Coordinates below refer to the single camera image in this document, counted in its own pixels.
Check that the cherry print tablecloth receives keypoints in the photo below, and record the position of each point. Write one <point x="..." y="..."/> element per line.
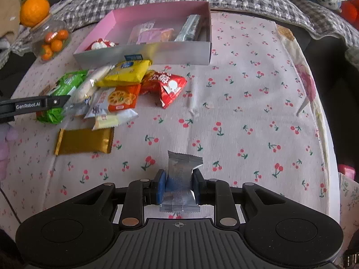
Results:
<point x="238" y="103"/>

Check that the cream floral cloth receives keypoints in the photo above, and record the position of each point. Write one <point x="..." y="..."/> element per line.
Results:
<point x="308" y="84"/>

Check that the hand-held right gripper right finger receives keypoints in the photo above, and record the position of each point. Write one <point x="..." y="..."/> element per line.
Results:
<point x="199" y="187"/>

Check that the glass jar with wooden lid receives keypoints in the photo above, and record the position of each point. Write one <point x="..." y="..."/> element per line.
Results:
<point x="38" y="35"/>

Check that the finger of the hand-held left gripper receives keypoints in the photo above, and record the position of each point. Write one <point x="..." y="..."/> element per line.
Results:
<point x="56" y="101"/>

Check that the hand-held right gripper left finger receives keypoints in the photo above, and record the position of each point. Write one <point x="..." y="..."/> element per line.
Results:
<point x="161" y="187"/>

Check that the green snack packet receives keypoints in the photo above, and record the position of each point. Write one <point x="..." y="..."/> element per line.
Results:
<point x="68" y="81"/>

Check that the white plush toy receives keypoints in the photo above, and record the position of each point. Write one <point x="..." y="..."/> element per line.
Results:
<point x="326" y="1"/>

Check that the orange and white biscuit packet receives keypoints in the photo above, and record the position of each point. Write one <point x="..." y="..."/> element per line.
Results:
<point x="120" y="98"/>

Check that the red plush toy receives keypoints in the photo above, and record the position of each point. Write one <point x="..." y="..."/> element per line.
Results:
<point x="350" y="9"/>

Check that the yellow snack packet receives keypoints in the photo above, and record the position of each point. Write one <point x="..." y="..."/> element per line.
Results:
<point x="126" y="72"/>

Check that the golden snack packet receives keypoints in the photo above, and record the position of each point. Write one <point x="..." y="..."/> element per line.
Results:
<point x="84" y="141"/>

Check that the pink cardboard box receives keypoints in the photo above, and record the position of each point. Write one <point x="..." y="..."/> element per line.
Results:
<point x="123" y="22"/>

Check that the large orange with leaves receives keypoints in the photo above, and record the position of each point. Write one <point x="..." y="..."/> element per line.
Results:
<point x="35" y="11"/>

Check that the long silver snack packet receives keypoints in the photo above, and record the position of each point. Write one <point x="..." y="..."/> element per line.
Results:
<point x="189" y="28"/>

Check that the long clear snack packet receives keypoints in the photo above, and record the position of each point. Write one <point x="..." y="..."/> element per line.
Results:
<point x="182" y="171"/>
<point x="89" y="85"/>

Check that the beige fluffy cloth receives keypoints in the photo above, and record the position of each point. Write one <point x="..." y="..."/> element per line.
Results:
<point x="9" y="14"/>

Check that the cluster of small oranges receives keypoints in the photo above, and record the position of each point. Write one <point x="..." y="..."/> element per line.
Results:
<point x="56" y="44"/>

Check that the red snack packet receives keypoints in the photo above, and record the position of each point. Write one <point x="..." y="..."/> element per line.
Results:
<point x="168" y="86"/>
<point x="98" y="45"/>

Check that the small brown snack packet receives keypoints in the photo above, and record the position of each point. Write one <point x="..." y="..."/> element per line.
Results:
<point x="50" y="88"/>

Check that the cream white snack packet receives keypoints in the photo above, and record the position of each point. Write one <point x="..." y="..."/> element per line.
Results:
<point x="112" y="120"/>

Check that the pink snack packet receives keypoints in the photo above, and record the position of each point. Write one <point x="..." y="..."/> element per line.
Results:
<point x="151" y="35"/>

